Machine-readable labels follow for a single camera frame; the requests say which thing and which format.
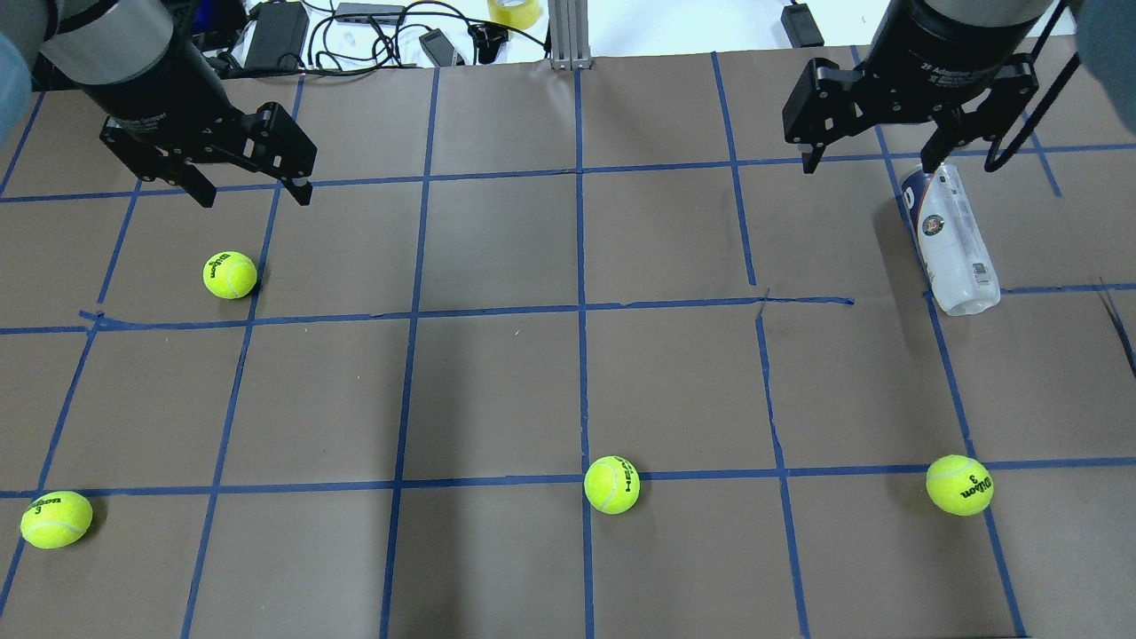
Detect clear tennis ball can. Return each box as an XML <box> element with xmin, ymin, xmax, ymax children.
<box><xmin>901</xmin><ymin>163</ymin><xmax>1001</xmax><ymax>317</ymax></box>

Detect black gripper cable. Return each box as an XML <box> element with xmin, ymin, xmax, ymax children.
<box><xmin>982</xmin><ymin>0</ymin><xmax>1070</xmax><ymax>174</ymax></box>

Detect tennis ball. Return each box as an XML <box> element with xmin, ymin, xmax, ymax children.
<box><xmin>925</xmin><ymin>454</ymin><xmax>994</xmax><ymax>517</ymax></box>
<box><xmin>584</xmin><ymin>454</ymin><xmax>641</xmax><ymax>517</ymax></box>
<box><xmin>20</xmin><ymin>491</ymin><xmax>94</xmax><ymax>549</ymax></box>
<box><xmin>202</xmin><ymin>251</ymin><xmax>258</xmax><ymax>300</ymax></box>

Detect small black power brick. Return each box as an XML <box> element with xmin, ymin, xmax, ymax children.
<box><xmin>780</xmin><ymin>1</ymin><xmax>826</xmax><ymax>49</ymax></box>

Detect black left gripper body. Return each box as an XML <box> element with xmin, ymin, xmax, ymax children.
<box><xmin>40</xmin><ymin>1</ymin><xmax>317</xmax><ymax>179</ymax></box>

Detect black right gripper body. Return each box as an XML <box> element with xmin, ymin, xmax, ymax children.
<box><xmin>782</xmin><ymin>1</ymin><xmax>1047</xmax><ymax>146</ymax></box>

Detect aluminium frame post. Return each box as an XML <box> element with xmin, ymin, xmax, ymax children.
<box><xmin>548</xmin><ymin>0</ymin><xmax>593</xmax><ymax>70</ymax></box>

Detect grey usb hub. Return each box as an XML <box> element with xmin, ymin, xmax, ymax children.
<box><xmin>332</xmin><ymin>3</ymin><xmax>406</xmax><ymax>26</ymax></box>

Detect yellow tape roll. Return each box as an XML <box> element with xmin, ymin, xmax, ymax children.
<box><xmin>486</xmin><ymin>0</ymin><xmax>542</xmax><ymax>31</ymax></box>

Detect black power adapter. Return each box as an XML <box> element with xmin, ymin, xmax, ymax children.
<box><xmin>243</xmin><ymin>1</ymin><xmax>309</xmax><ymax>70</ymax></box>

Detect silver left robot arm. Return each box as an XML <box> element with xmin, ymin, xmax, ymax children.
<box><xmin>1</xmin><ymin>1</ymin><xmax>317</xmax><ymax>208</ymax></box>

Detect tennis ball bottom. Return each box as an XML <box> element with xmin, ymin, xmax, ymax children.
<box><xmin>925</xmin><ymin>454</ymin><xmax>994</xmax><ymax>517</ymax></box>
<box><xmin>20</xmin><ymin>491</ymin><xmax>94</xmax><ymax>549</ymax></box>

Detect tennis ball centre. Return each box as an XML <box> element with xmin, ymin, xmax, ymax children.
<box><xmin>584</xmin><ymin>454</ymin><xmax>641</xmax><ymax>517</ymax></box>

